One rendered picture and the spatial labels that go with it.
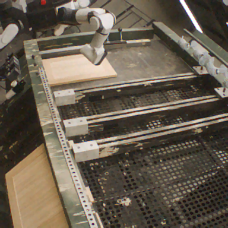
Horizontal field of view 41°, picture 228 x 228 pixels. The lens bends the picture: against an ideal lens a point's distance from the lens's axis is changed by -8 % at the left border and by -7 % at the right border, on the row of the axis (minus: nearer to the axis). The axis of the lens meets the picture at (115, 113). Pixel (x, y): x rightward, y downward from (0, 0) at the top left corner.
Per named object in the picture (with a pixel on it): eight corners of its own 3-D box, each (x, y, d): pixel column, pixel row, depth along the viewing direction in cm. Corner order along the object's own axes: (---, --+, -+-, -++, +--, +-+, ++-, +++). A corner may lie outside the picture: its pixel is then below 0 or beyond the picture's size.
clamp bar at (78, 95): (53, 99, 201) (51, 66, 187) (210, 76, 236) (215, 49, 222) (56, 108, 194) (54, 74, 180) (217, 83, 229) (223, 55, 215)
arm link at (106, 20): (106, 46, 180) (119, 22, 165) (92, 50, 174) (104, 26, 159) (95, 33, 183) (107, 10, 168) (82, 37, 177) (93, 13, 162)
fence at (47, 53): (39, 56, 249) (39, 51, 247) (148, 43, 277) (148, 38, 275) (40, 58, 246) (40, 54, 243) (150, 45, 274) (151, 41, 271)
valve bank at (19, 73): (-7, 63, 237) (13, 43, 234) (5, 73, 247) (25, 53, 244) (-7, 96, 200) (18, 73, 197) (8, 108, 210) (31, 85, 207)
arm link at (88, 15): (114, 6, 165) (89, 6, 181) (96, 9, 157) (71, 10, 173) (117, 25, 170) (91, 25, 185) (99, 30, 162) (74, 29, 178)
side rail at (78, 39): (36, 49, 271) (35, 38, 265) (150, 37, 304) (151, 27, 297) (37, 52, 267) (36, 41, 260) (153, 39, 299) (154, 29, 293)
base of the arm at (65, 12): (61, 26, 178) (66, 8, 174) (51, 21, 186) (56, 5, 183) (81, 29, 188) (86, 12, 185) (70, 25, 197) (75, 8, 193)
